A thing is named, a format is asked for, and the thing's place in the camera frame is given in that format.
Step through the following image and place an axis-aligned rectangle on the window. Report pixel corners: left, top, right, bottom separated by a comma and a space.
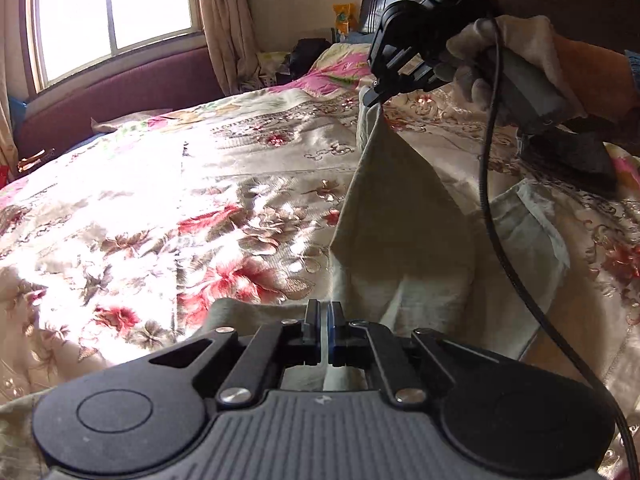
27, 0, 203, 88

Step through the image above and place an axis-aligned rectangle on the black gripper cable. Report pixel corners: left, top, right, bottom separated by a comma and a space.
479, 16, 640, 461

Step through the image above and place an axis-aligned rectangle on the beige curtain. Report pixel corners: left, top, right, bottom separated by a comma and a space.
192, 0, 266, 97
0, 0, 23, 161

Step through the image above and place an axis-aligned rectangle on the grey-green towel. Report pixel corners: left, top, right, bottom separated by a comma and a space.
205, 87, 571, 393

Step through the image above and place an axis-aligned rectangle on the black bag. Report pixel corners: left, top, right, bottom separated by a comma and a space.
286, 38, 333, 85

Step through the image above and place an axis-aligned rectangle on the yellow packet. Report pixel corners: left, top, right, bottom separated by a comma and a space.
332, 3, 359, 37

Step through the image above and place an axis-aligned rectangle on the maroon padded window bench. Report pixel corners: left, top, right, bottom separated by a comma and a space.
14, 42, 226, 161

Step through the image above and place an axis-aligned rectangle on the person's right forearm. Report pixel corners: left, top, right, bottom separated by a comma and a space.
550, 30, 640, 151

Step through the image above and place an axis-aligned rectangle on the crumpled floral cloth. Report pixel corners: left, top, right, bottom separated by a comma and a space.
256, 50, 292, 88

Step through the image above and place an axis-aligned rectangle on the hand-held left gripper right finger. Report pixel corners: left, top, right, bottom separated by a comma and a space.
326, 300, 502, 407

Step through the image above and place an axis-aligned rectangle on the black textured cloth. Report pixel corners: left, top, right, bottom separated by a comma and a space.
520, 127, 618, 195

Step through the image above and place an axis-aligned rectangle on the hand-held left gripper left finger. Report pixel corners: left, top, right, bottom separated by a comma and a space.
149, 300, 325, 408

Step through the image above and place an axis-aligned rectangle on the pink floral pillow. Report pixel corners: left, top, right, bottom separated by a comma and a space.
295, 40, 382, 92

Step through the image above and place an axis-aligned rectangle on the person's right hand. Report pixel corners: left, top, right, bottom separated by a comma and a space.
434, 14, 587, 122

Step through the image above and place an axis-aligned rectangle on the floral bedspread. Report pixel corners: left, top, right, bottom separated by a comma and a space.
0, 80, 640, 480

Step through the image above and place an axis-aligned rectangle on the blue plastic bag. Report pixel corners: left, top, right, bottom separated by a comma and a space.
7, 96, 30, 128

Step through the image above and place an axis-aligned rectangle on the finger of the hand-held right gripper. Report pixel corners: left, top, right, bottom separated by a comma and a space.
361, 77, 402, 109

